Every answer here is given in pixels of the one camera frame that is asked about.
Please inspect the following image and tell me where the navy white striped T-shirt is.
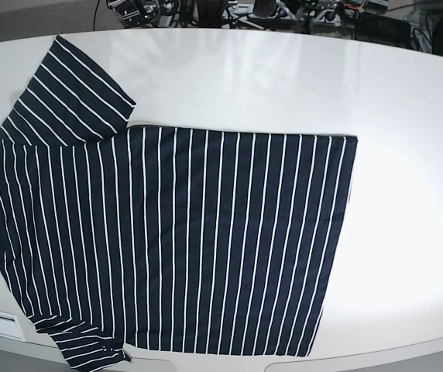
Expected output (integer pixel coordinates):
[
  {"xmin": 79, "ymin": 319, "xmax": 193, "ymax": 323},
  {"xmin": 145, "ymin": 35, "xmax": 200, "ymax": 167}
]
[{"xmin": 0, "ymin": 37, "xmax": 358, "ymax": 371}]

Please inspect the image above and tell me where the black cable clutter background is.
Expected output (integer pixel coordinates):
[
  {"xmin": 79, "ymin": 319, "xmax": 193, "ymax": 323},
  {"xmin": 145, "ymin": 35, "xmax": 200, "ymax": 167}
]
[{"xmin": 104, "ymin": 1, "xmax": 443, "ymax": 57}]

